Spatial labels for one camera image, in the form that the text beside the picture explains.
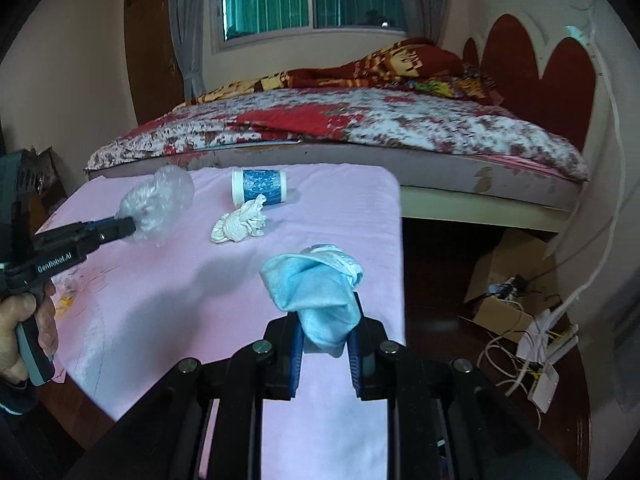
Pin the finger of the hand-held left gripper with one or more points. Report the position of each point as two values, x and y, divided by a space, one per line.
112 225
117 236

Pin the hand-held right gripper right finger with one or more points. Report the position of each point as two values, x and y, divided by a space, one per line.
354 360

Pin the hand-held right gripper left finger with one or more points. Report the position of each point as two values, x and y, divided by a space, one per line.
295 355

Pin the clear plastic bag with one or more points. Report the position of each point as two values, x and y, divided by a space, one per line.
160 195

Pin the blue face mask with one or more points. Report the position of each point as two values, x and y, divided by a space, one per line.
310 285

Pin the person's left hand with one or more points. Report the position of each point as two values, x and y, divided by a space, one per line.
12 330

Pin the pink table cloth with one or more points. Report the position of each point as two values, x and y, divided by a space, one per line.
200 280

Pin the white crumpled tissue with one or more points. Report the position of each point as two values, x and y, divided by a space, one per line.
235 227

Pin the white blue cylindrical container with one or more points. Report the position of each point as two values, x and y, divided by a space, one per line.
260 187

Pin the cardboard box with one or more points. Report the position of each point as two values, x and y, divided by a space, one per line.
505 265

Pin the brown wooden door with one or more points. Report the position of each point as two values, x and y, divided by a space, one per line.
150 45

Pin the white flat device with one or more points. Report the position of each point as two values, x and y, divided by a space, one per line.
544 387

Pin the white router with antennas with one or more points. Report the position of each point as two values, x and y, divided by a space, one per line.
545 340

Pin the floral bed mattress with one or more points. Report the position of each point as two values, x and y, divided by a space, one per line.
400 125

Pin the red printed blanket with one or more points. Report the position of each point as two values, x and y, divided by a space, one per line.
390 62

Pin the white red heart headboard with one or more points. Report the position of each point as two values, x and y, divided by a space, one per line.
525 60

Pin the cream bed frame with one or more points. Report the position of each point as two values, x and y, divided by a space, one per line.
475 207

